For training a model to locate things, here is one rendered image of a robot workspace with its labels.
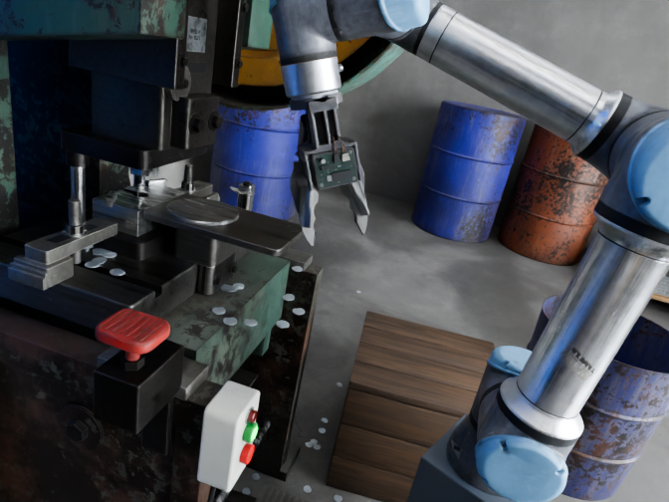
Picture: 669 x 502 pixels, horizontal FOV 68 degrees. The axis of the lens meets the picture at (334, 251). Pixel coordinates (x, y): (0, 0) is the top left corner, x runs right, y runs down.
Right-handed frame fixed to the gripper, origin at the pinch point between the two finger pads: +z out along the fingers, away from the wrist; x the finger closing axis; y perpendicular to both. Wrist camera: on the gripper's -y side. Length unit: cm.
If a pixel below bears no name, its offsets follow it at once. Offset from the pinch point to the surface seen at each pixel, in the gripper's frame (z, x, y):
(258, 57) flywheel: -27, -3, -48
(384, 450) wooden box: 70, 7, -27
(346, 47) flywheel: -25.9, 15.2, -38.2
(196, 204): -4.0, -20.9, -19.5
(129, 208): -6.6, -31.2, -15.4
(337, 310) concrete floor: 81, 16, -127
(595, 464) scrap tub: 94, 67, -24
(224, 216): -2.0, -16.4, -14.9
